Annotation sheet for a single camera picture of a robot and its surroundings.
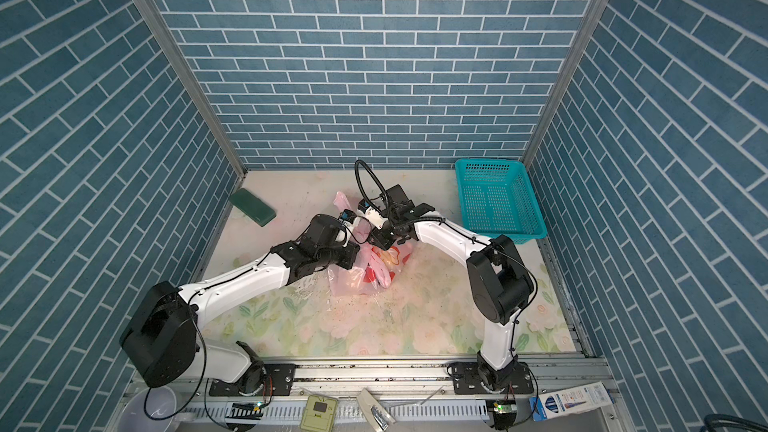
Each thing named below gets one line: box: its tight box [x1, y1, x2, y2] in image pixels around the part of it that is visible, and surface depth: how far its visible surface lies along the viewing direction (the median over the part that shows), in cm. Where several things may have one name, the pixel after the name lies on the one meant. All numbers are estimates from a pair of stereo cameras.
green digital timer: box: [300, 394, 339, 432], surface depth 69 cm
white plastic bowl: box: [118, 386, 177, 432], surface depth 66 cm
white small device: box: [356, 388, 397, 432], surface depth 69 cm
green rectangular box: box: [229, 188, 277, 227], surface depth 110 cm
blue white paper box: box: [529, 381, 614, 422], surface depth 72 cm
